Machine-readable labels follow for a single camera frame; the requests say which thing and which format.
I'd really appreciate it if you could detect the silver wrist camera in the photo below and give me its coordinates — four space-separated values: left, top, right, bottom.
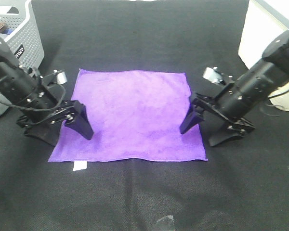
203 66 223 84
53 70 67 85

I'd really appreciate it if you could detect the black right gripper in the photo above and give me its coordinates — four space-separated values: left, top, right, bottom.
179 61 287 146

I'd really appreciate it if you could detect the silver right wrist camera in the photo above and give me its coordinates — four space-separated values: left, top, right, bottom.
203 66 223 84

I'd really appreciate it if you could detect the white plastic bin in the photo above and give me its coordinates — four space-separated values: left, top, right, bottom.
238 0 289 111

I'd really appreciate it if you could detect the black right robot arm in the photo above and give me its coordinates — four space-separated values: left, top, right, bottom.
179 30 289 147

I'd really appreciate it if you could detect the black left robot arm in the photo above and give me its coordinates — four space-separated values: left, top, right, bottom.
0 37 94 146

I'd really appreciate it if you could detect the grey perforated plastic basket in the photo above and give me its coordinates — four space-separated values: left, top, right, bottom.
0 0 44 116

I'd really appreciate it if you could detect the black fabric table cover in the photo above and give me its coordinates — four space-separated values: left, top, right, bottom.
0 0 289 231

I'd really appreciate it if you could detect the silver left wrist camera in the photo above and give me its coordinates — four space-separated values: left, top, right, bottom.
53 70 67 85

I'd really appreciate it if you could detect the purple microfiber towel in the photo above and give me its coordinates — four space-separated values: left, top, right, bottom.
49 69 207 162

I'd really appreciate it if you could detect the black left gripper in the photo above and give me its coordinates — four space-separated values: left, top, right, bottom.
0 62 94 146

